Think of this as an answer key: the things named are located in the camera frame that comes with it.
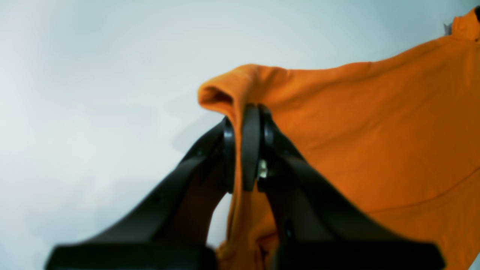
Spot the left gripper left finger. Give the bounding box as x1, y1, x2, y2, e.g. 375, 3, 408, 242
45, 117, 235, 270

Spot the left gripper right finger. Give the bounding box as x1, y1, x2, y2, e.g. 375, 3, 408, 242
241, 104, 446, 270

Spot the orange T-shirt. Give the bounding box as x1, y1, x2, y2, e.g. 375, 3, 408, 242
198, 7, 480, 270

